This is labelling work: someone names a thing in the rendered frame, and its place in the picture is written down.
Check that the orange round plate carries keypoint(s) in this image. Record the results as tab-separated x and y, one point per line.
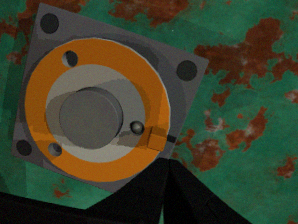
124	72

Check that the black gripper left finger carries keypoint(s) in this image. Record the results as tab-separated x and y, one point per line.
138	202

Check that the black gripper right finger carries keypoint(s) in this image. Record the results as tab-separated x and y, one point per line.
188	201

